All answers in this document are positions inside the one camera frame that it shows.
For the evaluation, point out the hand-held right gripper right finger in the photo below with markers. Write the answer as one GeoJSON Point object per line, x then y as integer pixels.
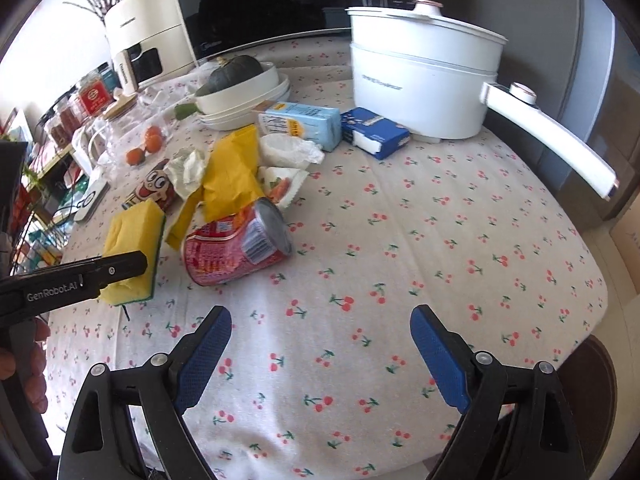
{"type": "Point", "coordinates": [437, 360]}

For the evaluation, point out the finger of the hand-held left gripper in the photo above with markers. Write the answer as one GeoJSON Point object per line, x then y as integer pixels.
{"type": "Point", "coordinates": [125, 267]}

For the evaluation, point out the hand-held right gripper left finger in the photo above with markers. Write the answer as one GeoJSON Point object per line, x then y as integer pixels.
{"type": "Point", "coordinates": [205, 360]}

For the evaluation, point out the yellow green-backed sponge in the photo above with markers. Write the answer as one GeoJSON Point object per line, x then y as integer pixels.
{"type": "Point", "coordinates": [132, 230]}

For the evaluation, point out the cartoon face snack packet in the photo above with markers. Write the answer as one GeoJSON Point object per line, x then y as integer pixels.
{"type": "Point", "coordinates": [155, 182]}

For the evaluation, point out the red drink can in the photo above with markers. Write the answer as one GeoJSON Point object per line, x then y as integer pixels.
{"type": "Point", "coordinates": [225, 250]}

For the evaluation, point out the white tissue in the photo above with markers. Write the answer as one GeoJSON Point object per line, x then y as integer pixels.
{"type": "Point", "coordinates": [187, 170]}

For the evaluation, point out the yellow paper wrapper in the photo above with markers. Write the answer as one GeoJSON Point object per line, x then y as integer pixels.
{"type": "Point", "coordinates": [230, 175]}

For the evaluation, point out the white vegetable print snack packet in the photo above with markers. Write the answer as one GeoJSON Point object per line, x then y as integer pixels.
{"type": "Point", "coordinates": [282, 185]}

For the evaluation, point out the white plastic wrapper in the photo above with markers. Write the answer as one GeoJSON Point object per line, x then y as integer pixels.
{"type": "Point", "coordinates": [287, 150]}

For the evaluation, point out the person's left hand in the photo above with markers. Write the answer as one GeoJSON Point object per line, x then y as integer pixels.
{"type": "Point", "coordinates": [41, 340]}

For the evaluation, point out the white digital device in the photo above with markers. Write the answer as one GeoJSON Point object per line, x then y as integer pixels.
{"type": "Point", "coordinates": [90, 202]}

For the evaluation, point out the metal storage rack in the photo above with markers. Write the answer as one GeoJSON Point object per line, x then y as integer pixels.
{"type": "Point", "coordinates": [45, 185]}

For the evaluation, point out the cherry print tablecloth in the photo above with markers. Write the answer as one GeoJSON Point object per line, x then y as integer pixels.
{"type": "Point", "coordinates": [400, 260]}

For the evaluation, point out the small orange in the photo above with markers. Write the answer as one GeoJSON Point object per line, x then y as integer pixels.
{"type": "Point", "coordinates": [155, 144]}
{"type": "Point", "coordinates": [154, 131]}
{"type": "Point", "coordinates": [135, 156]}

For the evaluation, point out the bag of orange fruits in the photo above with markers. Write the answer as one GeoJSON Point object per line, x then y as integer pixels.
{"type": "Point", "coordinates": [117, 107]}

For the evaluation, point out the dark round stool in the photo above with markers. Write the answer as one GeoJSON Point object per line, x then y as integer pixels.
{"type": "Point", "coordinates": [590, 410]}

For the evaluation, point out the green vegetable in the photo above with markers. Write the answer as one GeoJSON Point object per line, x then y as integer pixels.
{"type": "Point", "coordinates": [184, 110]}

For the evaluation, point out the red tin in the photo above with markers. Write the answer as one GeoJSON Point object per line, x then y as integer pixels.
{"type": "Point", "coordinates": [94, 95]}

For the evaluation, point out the stack of white bowls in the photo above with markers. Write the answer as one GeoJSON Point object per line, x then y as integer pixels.
{"type": "Point", "coordinates": [240, 119]}

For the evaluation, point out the white ceramic bowl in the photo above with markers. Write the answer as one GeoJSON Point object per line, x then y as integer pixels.
{"type": "Point", "coordinates": [250, 95]}

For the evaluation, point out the dark green pumpkin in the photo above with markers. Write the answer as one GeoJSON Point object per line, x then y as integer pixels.
{"type": "Point", "coordinates": [235, 75]}

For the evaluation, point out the light blue milk carton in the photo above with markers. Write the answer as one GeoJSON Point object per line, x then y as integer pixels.
{"type": "Point", "coordinates": [305, 122]}

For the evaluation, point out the blue tissue packet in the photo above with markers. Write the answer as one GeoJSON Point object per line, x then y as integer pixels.
{"type": "Point", "coordinates": [375, 127]}

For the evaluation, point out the cream air fryer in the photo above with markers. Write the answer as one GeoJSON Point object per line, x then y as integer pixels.
{"type": "Point", "coordinates": [150, 25]}

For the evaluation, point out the white electric cooking pot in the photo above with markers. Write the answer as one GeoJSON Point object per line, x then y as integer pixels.
{"type": "Point", "coordinates": [425, 90]}

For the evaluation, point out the black door microwave oven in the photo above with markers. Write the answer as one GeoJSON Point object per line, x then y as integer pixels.
{"type": "Point", "coordinates": [280, 5]}

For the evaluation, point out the white pot lid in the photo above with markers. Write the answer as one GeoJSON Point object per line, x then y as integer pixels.
{"type": "Point", "coordinates": [425, 20]}

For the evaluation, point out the grey refrigerator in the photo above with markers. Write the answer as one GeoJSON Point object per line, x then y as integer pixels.
{"type": "Point", "coordinates": [600, 60]}

